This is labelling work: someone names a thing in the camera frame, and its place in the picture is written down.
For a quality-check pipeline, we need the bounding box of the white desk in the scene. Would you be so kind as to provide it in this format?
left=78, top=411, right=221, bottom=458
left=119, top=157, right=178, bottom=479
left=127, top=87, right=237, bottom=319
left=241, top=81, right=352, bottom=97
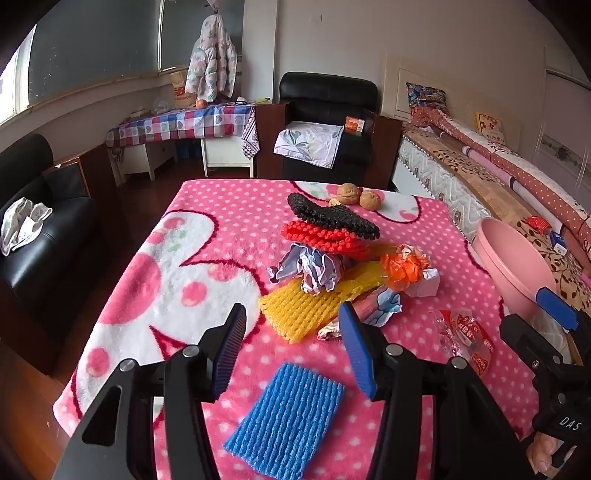
left=111, top=136, right=254, bottom=183

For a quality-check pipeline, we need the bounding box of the checked tablecloth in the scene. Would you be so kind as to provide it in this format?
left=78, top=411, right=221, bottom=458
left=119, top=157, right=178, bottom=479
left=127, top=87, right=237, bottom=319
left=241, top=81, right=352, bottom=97
left=106, top=102, right=260, bottom=160

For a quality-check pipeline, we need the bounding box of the yellow foam net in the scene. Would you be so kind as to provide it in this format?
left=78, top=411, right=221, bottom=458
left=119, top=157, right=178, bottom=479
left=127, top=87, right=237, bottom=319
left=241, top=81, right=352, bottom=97
left=259, top=265, right=386, bottom=344

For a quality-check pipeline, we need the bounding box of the crumpled grey white paper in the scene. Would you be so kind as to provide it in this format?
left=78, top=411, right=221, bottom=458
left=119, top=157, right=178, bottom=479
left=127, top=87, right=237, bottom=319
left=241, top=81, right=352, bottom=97
left=267, top=243, right=356, bottom=294

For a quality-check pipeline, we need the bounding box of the pink plastic basin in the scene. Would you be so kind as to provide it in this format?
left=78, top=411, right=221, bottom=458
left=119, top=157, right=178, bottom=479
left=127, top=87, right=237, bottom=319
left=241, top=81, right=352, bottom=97
left=473, top=218, right=571, bottom=333

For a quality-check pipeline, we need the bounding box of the red foam net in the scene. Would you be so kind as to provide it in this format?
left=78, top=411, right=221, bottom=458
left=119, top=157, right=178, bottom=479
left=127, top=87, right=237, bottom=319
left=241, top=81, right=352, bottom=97
left=283, top=220, right=375, bottom=260

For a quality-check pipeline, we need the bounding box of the pink dotted blanket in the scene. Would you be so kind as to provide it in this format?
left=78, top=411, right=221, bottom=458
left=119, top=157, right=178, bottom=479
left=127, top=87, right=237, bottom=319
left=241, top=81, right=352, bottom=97
left=53, top=179, right=541, bottom=480

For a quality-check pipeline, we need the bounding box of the window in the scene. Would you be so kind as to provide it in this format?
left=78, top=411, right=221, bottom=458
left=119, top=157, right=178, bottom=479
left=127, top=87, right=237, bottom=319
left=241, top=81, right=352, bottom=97
left=0, top=0, right=245, bottom=125

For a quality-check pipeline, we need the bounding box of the person's right hand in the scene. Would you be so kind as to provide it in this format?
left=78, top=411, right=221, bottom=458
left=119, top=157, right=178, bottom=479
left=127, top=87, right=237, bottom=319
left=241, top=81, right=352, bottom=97
left=529, top=434, right=570, bottom=472

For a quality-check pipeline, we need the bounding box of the black leather sofa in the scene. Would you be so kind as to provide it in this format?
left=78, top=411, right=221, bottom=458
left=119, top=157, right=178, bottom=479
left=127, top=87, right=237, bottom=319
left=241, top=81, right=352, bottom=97
left=0, top=134, right=122, bottom=374

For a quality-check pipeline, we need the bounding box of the black leather armchair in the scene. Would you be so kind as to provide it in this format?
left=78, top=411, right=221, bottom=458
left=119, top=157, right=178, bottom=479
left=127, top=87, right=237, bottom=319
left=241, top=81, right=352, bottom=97
left=256, top=72, right=402, bottom=190

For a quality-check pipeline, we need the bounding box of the pink blue wrapper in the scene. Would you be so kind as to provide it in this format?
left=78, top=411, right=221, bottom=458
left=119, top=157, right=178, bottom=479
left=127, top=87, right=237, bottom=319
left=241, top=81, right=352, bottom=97
left=353, top=286, right=402, bottom=328

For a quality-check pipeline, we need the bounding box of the colourful patterned pillow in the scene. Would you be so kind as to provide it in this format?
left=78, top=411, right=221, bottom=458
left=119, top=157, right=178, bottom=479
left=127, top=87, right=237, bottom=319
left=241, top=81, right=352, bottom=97
left=406, top=82, right=448, bottom=112

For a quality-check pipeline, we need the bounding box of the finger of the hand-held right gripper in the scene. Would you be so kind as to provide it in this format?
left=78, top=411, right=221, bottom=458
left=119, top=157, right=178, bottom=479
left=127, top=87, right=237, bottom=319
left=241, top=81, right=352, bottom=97
left=499, top=313, right=573, bottom=372
left=536, top=287, right=591, bottom=344

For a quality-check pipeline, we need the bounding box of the white wardrobe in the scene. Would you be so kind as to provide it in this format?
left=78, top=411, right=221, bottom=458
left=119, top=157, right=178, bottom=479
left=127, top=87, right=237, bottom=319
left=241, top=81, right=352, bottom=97
left=531, top=46, right=591, bottom=185

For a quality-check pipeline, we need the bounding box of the blue foam net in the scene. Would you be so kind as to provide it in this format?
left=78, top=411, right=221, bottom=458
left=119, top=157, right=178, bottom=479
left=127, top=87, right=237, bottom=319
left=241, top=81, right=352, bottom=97
left=223, top=362, right=346, bottom=480

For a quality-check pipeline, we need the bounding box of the cream headboard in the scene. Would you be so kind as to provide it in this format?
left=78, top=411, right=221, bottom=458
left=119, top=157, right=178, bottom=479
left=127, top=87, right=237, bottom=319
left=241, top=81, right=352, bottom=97
left=381, top=53, right=532, bottom=153

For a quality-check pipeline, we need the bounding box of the white quilted mattress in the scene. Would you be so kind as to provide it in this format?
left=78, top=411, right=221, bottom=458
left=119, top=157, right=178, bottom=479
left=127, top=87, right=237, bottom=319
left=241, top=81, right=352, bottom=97
left=392, top=134, right=495, bottom=241

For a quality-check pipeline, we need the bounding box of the crumpled orange wrapper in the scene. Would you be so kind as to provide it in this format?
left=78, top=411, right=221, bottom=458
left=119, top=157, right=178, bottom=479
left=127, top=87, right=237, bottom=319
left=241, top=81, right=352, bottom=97
left=380, top=244, right=432, bottom=291

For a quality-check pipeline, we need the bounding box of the clear red printed wrapper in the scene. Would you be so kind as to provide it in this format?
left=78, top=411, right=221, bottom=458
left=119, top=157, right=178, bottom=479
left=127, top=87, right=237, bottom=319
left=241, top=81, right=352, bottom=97
left=427, top=308, right=495, bottom=377

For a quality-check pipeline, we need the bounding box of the white cloth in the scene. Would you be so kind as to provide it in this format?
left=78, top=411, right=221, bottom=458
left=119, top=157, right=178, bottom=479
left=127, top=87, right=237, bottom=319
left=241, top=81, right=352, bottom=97
left=0, top=198, right=54, bottom=256

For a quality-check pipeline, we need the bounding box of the yellow floral pillow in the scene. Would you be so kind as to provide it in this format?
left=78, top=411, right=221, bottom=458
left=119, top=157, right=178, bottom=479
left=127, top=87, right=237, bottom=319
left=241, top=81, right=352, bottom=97
left=475, top=111, right=506, bottom=141

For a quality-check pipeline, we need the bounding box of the floral white pillowcase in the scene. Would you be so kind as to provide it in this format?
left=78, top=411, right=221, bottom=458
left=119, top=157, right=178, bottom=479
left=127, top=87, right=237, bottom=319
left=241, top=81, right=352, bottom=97
left=273, top=121, right=345, bottom=169

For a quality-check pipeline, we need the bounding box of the black foam net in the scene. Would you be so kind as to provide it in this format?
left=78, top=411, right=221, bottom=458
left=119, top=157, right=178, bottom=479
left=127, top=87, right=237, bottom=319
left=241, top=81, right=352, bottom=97
left=287, top=193, right=382, bottom=241

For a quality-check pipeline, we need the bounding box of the white patterned puffer jacket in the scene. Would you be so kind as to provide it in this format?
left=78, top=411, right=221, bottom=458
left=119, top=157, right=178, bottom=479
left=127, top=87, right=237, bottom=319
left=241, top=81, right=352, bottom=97
left=185, top=14, right=238, bottom=103

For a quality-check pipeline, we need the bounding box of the brown paper bag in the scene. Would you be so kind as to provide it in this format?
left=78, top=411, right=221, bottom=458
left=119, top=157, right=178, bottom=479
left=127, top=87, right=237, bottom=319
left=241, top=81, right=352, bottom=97
left=171, top=70, right=197, bottom=109

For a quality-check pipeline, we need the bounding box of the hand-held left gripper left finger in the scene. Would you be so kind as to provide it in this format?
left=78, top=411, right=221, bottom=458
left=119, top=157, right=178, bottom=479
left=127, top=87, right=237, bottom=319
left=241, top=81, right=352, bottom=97
left=51, top=303, right=247, bottom=480

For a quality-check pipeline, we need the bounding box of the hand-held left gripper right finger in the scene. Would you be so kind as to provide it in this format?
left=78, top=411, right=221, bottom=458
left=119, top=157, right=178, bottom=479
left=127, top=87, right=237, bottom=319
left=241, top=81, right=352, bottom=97
left=338, top=302, right=532, bottom=480

